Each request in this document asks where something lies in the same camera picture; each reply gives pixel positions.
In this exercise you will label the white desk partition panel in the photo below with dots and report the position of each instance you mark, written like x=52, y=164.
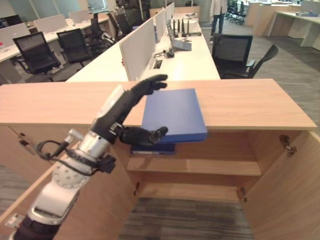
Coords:
x=137, y=50
x=161, y=25

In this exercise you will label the wooden office cabinet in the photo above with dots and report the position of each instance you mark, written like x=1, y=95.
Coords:
x=160, y=150

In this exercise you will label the black curved-back office chair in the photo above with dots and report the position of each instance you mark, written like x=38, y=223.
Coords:
x=260, y=62

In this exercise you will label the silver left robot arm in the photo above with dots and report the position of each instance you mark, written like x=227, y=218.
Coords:
x=62, y=180

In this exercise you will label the wooden cabinet shelf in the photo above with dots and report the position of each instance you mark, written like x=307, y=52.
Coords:
x=193, y=167

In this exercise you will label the black router with antennas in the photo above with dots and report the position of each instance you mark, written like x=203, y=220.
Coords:
x=186, y=28

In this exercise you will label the blue folder box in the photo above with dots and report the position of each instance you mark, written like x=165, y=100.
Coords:
x=175, y=112

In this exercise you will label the long white office desk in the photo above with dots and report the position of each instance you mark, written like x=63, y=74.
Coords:
x=180, y=60

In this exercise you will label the metal door hinge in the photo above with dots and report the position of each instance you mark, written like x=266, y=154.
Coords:
x=287, y=145

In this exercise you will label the dark blue flat folder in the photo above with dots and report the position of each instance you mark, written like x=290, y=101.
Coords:
x=153, y=148

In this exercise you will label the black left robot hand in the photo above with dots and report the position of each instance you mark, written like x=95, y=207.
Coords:
x=130, y=100

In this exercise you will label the wooden right cabinet door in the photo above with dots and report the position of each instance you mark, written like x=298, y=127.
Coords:
x=282, y=190

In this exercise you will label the black mesh office chair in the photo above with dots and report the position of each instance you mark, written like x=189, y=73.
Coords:
x=75, y=47
x=231, y=53
x=35, y=53

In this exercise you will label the person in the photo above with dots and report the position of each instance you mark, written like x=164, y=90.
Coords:
x=218, y=15

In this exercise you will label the open grey laptop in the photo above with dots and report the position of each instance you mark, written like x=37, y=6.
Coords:
x=178, y=41

